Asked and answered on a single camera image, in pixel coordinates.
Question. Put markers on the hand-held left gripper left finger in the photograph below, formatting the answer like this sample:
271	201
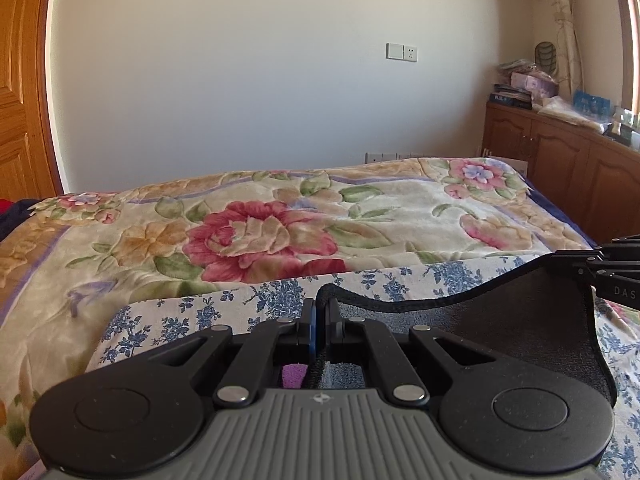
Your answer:
310	327

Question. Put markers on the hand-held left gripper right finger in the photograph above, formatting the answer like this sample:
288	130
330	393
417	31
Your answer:
332	327

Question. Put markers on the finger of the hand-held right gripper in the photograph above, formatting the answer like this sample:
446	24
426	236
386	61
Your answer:
617	274
575	259

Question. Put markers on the dark grey towel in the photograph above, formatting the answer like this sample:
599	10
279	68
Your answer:
505	315

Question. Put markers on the dark blue bed sheet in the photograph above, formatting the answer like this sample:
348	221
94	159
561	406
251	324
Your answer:
555	210

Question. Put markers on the white blue floral bed sheet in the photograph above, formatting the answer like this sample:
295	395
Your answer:
400	280

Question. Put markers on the wooden cabinet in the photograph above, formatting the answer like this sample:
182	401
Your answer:
560	160

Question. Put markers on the floral plush blanket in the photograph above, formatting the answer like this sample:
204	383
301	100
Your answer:
210	230

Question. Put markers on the clear plastic bag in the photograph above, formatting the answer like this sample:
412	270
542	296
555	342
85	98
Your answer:
565	111

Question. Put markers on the blue box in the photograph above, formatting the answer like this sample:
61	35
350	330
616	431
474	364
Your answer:
592	105

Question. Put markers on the stack of books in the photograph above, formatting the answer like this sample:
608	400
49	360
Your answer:
510	96

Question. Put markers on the pink box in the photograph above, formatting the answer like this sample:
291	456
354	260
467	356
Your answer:
532	84

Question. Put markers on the green leaf-shaped fan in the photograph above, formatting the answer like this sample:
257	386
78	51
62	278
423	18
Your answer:
546	56

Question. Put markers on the patterned curtain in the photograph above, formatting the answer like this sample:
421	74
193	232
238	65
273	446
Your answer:
562	20

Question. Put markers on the wooden door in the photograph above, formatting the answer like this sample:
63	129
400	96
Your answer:
20	85

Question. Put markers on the low wall socket row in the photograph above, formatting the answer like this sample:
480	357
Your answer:
387	157

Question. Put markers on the white wall switch panel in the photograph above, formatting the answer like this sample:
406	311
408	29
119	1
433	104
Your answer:
401	52

